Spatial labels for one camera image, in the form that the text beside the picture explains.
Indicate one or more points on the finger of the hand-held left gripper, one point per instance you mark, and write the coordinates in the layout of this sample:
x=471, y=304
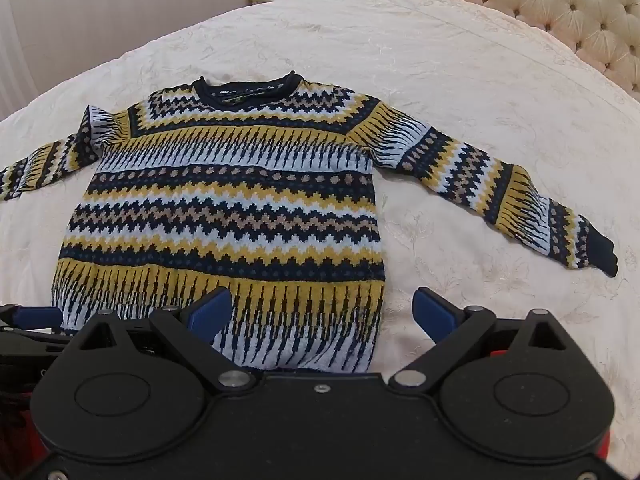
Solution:
x=37, y=316

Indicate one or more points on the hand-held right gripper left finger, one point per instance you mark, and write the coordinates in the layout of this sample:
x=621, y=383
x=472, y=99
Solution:
x=210, y=312

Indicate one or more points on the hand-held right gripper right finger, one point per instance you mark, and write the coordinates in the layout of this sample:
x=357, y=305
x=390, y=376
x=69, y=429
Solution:
x=432, y=312

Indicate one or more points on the yellow navy patterned knit sweater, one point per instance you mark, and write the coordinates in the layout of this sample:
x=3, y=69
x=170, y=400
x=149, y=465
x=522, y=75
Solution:
x=225, y=200

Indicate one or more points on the cream embroidered bedspread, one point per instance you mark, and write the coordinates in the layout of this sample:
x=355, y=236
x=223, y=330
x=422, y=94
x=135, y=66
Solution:
x=450, y=85

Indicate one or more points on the cream tufted headboard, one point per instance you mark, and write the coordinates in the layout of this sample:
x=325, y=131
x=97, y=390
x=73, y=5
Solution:
x=565, y=5

